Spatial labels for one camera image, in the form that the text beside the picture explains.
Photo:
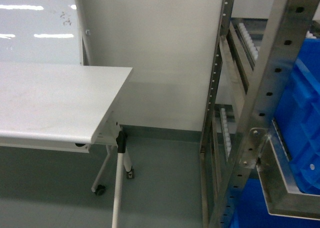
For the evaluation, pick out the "steel shelving rack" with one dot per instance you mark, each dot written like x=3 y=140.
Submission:
x=256 y=92

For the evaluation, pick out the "large blue plastic crate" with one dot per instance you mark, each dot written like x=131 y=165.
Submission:
x=298 y=117

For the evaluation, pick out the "blue crate lower shelf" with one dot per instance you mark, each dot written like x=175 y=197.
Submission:
x=252 y=212

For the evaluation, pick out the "white folding table frame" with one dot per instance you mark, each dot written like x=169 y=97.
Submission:
x=58 y=172

